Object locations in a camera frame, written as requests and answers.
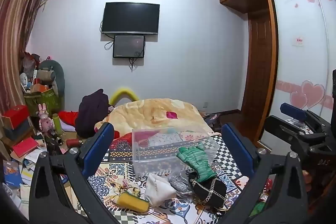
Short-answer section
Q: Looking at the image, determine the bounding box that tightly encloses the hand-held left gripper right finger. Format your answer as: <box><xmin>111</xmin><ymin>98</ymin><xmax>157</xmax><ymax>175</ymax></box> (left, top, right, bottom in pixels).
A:
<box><xmin>218</xmin><ymin>123</ymin><xmax>309</xmax><ymax>224</ymax></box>

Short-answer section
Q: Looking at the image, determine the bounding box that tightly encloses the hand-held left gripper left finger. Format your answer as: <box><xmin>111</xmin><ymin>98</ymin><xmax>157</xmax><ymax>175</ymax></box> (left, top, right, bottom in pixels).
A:
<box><xmin>28</xmin><ymin>122</ymin><xmax>124</xmax><ymax>224</ymax></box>

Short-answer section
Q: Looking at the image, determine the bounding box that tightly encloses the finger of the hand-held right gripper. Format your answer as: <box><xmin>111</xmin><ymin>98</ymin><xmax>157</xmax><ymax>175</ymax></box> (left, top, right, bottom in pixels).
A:
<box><xmin>263</xmin><ymin>115</ymin><xmax>328</xmax><ymax>154</ymax></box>
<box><xmin>280</xmin><ymin>103</ymin><xmax>332</xmax><ymax>130</ymax></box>

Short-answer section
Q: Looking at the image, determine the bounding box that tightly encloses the green knit glove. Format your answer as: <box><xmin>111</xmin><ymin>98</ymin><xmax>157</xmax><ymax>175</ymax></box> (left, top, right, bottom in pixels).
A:
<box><xmin>176</xmin><ymin>143</ymin><xmax>217</xmax><ymax>183</ymax></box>

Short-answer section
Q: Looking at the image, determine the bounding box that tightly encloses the black knit bag with chain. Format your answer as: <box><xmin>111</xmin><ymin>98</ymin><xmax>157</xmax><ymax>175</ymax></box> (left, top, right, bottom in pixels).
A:
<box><xmin>188</xmin><ymin>172</ymin><xmax>228</xmax><ymax>215</ymax></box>

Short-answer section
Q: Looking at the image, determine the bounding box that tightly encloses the clear plastic storage box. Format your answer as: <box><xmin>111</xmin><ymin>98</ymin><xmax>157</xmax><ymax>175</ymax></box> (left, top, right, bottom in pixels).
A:
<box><xmin>132</xmin><ymin>126</ymin><xmax>220</xmax><ymax>178</ymax></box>

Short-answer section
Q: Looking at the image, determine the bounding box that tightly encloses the yellow sponge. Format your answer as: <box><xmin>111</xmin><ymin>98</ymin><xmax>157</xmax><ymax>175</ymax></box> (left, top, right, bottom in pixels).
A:
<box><xmin>116</xmin><ymin>193</ymin><xmax>150</xmax><ymax>212</ymax></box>

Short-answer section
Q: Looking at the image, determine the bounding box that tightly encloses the grey knit sock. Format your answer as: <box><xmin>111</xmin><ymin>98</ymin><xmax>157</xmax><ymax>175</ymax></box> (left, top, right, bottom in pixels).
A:
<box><xmin>168</xmin><ymin>171</ymin><xmax>194</xmax><ymax>194</ymax></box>

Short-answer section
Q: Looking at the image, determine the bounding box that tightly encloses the white cloth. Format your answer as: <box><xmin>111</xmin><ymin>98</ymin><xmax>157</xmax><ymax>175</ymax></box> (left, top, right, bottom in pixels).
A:
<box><xmin>144</xmin><ymin>174</ymin><xmax>177</xmax><ymax>207</ymax></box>

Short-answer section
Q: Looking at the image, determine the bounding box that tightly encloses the red can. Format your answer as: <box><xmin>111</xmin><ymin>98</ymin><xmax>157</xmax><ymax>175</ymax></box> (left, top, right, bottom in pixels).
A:
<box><xmin>66</xmin><ymin>138</ymin><xmax>84</xmax><ymax>148</ymax></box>

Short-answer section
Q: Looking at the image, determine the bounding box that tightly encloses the dark purple garment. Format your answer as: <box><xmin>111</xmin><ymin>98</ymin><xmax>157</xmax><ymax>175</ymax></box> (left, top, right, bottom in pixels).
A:
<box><xmin>75</xmin><ymin>89</ymin><xmax>110</xmax><ymax>138</ymax></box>

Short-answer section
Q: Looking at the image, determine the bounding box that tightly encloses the red cloth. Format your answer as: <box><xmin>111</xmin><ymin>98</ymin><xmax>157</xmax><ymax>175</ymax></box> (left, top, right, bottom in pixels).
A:
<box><xmin>58</xmin><ymin>111</ymin><xmax>80</xmax><ymax>127</ymax></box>

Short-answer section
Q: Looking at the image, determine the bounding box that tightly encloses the green bottle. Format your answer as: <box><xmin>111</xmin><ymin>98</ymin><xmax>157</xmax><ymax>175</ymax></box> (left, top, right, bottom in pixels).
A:
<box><xmin>52</xmin><ymin>113</ymin><xmax>63</xmax><ymax>136</ymax></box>

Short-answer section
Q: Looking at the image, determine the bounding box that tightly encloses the brown wooden door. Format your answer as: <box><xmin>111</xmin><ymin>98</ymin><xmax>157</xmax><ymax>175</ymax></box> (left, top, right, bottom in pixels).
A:
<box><xmin>241</xmin><ymin>0</ymin><xmax>279</xmax><ymax>141</ymax></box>

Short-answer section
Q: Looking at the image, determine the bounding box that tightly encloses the white wardrobe door with hearts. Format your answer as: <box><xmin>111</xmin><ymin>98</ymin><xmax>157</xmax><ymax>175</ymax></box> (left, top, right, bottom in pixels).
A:
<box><xmin>270</xmin><ymin>0</ymin><xmax>336</xmax><ymax>159</ymax></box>

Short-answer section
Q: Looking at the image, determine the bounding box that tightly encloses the yellow foam arch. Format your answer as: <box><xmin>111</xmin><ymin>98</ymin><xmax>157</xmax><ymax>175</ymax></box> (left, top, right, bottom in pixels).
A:
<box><xmin>109</xmin><ymin>87</ymin><xmax>139</xmax><ymax>107</ymax></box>

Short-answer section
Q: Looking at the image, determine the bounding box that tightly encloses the pink rabbit figure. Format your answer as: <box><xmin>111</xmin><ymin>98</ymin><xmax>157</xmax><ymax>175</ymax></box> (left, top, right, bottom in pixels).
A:
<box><xmin>38</xmin><ymin>103</ymin><xmax>54</xmax><ymax>132</ymax></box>

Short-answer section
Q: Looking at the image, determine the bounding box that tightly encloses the beige floral blanket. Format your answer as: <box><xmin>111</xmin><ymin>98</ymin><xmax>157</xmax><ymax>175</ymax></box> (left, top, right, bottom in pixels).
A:
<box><xmin>94</xmin><ymin>98</ymin><xmax>214</xmax><ymax>141</ymax></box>

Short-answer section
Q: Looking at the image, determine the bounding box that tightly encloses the green storage bin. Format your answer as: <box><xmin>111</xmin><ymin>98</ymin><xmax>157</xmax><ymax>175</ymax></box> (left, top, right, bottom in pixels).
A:
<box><xmin>24</xmin><ymin>88</ymin><xmax>61</xmax><ymax>117</ymax></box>

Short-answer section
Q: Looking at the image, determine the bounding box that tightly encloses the red book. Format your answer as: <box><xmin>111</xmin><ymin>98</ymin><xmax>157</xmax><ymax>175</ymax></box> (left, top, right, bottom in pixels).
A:
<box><xmin>12</xmin><ymin>138</ymin><xmax>39</xmax><ymax>158</ymax></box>

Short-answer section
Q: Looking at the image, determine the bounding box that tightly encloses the grey plush toy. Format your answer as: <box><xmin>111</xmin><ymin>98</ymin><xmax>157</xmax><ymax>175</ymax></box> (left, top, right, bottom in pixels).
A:
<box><xmin>37</xmin><ymin>59</ymin><xmax>66</xmax><ymax>98</ymax></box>

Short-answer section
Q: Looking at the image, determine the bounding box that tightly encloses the red box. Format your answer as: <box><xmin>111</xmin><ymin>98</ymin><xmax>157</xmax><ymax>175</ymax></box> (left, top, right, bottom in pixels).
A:
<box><xmin>1</xmin><ymin>105</ymin><xmax>30</xmax><ymax>130</ymax></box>

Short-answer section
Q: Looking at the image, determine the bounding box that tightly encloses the blue book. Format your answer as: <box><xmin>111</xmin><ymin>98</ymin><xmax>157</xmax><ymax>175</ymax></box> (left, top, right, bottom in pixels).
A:
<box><xmin>3</xmin><ymin>160</ymin><xmax>24</xmax><ymax>189</ymax></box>

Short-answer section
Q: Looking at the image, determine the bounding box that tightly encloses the striped brown curtain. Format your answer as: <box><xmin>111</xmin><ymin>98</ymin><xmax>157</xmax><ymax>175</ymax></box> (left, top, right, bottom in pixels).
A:
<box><xmin>0</xmin><ymin>0</ymin><xmax>50</xmax><ymax>119</ymax></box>

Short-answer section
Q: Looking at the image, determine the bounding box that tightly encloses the small wall monitor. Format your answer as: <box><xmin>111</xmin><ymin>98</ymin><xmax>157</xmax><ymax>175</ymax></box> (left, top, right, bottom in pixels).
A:
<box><xmin>113</xmin><ymin>34</ymin><xmax>146</xmax><ymax>59</ymax></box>

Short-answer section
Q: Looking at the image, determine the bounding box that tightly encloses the large wall television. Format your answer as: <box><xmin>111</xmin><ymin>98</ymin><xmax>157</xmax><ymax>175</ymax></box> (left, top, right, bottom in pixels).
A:
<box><xmin>101</xmin><ymin>2</ymin><xmax>160</xmax><ymax>36</ymax></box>

